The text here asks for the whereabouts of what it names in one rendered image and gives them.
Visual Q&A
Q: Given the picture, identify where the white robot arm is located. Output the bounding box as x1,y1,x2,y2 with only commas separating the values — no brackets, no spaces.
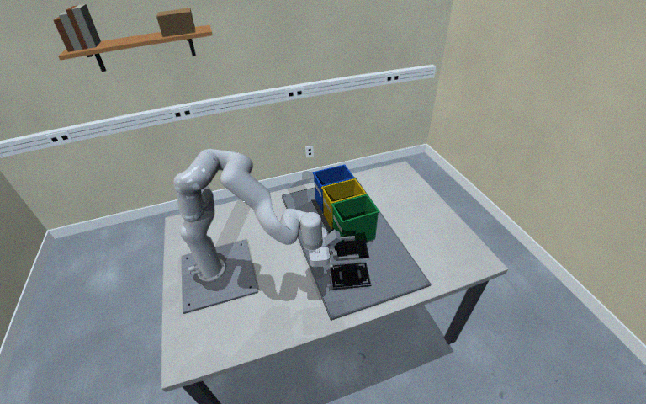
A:
173,149,341,282

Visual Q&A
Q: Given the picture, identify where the yellow recycle bin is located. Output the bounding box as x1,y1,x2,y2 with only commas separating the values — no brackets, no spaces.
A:
321,178,366,229

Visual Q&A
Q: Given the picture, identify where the blue bin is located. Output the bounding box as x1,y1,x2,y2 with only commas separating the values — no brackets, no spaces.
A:
313,164,354,213

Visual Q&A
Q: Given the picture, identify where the green returns bin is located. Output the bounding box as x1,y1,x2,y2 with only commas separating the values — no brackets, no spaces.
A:
331,194,380,242

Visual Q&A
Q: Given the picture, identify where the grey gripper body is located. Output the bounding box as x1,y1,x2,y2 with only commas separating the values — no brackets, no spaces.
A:
304,227,330,267

